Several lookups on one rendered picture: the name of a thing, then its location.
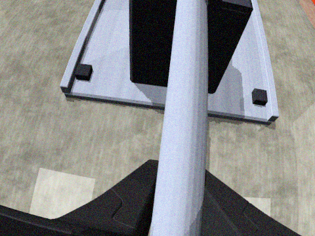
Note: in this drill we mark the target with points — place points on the light grey metal shaft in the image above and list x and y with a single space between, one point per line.
180 186

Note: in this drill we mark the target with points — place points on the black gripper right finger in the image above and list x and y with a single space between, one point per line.
226 213

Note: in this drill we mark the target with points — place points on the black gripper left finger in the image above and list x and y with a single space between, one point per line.
123 210

